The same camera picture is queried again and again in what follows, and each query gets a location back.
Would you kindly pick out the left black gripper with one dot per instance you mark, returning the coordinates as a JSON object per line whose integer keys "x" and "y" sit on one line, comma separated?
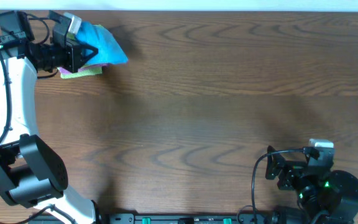
{"x": 75, "y": 57}

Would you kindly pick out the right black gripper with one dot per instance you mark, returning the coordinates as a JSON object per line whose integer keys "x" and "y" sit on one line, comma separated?
{"x": 288, "y": 168}

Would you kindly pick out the blue cloth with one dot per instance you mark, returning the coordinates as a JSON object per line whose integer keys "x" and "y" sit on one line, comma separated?
{"x": 109, "y": 51}

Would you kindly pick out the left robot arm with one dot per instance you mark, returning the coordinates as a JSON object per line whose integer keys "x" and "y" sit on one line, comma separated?
{"x": 32, "y": 174}

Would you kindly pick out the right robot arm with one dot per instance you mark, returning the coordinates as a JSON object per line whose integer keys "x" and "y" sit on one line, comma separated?
{"x": 323, "y": 195}

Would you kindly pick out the purple folded towel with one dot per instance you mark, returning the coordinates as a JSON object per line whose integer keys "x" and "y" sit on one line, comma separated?
{"x": 87, "y": 70}

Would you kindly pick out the bottom green folded towel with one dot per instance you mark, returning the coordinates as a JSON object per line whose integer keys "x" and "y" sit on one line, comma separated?
{"x": 73, "y": 75}

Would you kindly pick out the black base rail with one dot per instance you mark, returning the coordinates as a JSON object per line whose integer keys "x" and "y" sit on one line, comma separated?
{"x": 130, "y": 218}

